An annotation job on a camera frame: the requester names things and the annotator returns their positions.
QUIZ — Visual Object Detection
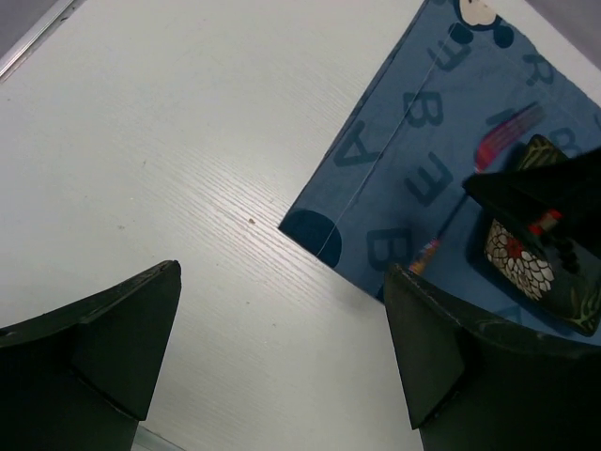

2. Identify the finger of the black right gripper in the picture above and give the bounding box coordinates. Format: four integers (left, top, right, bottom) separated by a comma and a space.
463, 148, 600, 257

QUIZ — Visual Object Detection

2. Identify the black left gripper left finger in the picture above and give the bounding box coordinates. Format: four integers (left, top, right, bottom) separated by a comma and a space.
1, 260, 181, 450

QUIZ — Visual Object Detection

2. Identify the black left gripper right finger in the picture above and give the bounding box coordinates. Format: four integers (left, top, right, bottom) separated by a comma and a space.
383, 264, 600, 451

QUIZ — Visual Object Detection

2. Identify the silver fork pink band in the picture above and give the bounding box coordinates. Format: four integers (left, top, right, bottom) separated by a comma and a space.
408, 102, 545, 274

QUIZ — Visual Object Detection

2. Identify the black floral square plate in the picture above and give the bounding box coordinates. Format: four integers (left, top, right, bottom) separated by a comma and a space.
477, 134, 600, 337

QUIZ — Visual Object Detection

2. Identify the blue cartoon print cloth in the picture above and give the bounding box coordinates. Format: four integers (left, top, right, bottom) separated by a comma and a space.
280, 1, 600, 344

